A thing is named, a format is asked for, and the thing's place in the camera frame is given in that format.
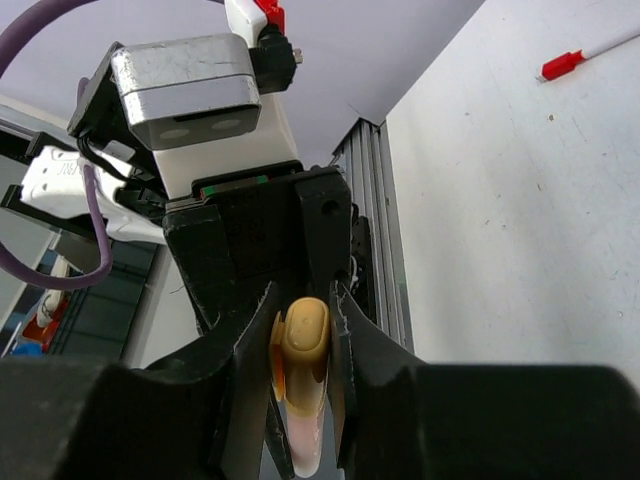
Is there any peach highlighter cap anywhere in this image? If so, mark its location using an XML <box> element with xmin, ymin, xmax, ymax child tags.
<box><xmin>269</xmin><ymin>297</ymin><xmax>330</xmax><ymax>417</ymax></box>

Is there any peach pastel highlighter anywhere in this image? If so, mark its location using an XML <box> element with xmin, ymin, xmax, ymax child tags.
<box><xmin>285</xmin><ymin>402</ymin><xmax>325</xmax><ymax>479</ymax></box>

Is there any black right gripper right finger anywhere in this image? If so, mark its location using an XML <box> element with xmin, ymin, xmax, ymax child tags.
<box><xmin>328</xmin><ymin>282</ymin><xmax>639</xmax><ymax>479</ymax></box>

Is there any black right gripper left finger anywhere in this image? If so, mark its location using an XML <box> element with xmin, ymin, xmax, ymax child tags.
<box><xmin>1</xmin><ymin>283</ymin><xmax>280</xmax><ymax>479</ymax></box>

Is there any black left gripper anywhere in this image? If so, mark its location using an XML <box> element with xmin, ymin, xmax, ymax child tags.
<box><xmin>162</xmin><ymin>165</ymin><xmax>357</xmax><ymax>334</ymax></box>

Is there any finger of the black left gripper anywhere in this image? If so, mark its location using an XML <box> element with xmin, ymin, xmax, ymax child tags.
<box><xmin>265</xmin><ymin>390</ymin><xmax>295</xmax><ymax>480</ymax></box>

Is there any aluminium frame rail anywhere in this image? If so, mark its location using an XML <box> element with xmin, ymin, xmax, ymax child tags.
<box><xmin>331</xmin><ymin>119</ymin><xmax>414</xmax><ymax>351</ymax></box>

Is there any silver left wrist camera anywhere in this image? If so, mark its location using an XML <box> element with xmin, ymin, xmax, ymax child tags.
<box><xmin>110</xmin><ymin>33</ymin><xmax>261</xmax><ymax>151</ymax></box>

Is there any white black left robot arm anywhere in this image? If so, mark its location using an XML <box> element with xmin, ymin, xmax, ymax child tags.
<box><xmin>1</xmin><ymin>146</ymin><xmax>352</xmax><ymax>479</ymax></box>

